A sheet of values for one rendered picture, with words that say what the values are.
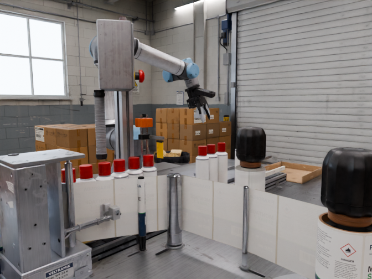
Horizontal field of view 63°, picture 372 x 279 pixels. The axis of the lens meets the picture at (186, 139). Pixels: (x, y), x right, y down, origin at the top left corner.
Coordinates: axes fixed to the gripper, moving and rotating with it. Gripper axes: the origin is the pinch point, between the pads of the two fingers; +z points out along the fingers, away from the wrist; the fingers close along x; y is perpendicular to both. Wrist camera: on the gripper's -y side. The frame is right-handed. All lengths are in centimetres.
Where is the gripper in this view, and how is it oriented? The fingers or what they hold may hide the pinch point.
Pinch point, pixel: (207, 119)
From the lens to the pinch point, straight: 173.7
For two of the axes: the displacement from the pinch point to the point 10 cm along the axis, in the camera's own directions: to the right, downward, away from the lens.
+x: -4.8, 3.1, -8.2
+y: -8.2, 1.7, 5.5
